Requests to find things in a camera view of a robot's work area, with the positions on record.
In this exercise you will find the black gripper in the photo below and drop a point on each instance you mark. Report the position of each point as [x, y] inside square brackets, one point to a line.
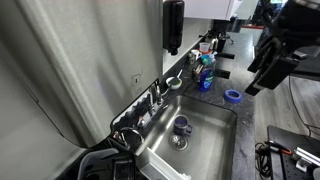
[276, 70]

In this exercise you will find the black Franka robot arm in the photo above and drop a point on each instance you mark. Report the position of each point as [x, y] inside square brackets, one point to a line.
[300, 20]

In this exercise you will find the chrome sink faucet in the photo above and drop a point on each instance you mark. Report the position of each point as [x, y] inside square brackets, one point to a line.
[155, 93]

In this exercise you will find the small chrome gooseneck faucet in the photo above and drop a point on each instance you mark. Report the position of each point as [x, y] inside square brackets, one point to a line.
[131, 135]

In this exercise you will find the blue masking tape roll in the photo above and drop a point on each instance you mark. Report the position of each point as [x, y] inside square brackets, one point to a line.
[232, 96]

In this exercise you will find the blue Palmolive soap bottle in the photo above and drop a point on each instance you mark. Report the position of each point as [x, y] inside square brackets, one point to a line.
[206, 78]

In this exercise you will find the steel kettle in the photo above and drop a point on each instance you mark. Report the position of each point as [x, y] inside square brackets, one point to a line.
[213, 41]

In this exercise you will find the clear plastic cup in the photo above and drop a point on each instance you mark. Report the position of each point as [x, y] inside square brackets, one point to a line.
[204, 47]

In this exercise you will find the white mug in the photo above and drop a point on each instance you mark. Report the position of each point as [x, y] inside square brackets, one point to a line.
[195, 54]

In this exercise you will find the red black hand tool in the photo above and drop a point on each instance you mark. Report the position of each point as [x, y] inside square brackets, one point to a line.
[278, 147]

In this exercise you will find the white ceramic bowl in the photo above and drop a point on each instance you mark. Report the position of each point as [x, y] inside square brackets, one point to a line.
[174, 83]

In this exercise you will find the yellow green sponge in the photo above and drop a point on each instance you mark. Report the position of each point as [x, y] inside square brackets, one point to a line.
[172, 81]

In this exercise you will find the stainless steel sink basin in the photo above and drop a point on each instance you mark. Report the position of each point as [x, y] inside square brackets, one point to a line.
[206, 146]

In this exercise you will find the black side table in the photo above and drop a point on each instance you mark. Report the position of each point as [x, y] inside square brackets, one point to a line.
[293, 166]

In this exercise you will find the metal sink drain strainer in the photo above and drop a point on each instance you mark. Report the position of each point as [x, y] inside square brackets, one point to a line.
[178, 142]

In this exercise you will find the white wall cabinet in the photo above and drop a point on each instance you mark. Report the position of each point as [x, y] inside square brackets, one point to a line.
[210, 8]

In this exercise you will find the black wall soap dispenser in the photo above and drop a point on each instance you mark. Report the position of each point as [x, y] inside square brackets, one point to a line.
[173, 26]

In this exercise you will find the silver metal bracket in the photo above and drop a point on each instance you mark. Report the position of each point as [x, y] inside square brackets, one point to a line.
[306, 158]

